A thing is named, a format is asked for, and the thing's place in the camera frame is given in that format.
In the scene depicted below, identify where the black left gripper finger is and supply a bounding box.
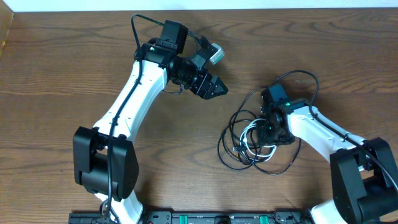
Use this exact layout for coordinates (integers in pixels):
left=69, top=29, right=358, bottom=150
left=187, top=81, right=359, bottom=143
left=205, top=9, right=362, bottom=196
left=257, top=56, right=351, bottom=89
left=211, top=75, right=226, bottom=89
left=206, top=84, right=228, bottom=99

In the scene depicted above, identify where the white usb cable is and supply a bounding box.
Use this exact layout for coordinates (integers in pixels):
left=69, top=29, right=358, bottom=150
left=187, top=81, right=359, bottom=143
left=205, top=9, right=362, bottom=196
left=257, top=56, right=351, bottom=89
left=239, top=118, right=277, bottom=162

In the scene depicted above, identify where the thin black cable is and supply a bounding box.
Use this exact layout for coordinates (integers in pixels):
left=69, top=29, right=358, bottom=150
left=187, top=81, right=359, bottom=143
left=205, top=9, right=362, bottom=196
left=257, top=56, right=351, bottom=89
left=216, top=86, right=302, bottom=175

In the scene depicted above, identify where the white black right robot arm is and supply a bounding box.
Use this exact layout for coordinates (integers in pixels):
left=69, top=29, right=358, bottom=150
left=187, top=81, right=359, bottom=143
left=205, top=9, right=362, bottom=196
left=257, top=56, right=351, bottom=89
left=257, top=85, right=397, bottom=223

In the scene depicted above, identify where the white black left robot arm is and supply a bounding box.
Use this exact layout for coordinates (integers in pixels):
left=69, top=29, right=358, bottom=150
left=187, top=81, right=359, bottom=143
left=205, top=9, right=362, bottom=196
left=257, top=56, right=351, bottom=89
left=73, top=20, right=228, bottom=223

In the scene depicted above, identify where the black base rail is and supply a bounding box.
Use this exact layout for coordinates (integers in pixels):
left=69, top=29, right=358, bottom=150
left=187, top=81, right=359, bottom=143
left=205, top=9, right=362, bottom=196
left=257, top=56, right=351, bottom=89
left=68, top=210, right=312, bottom=224

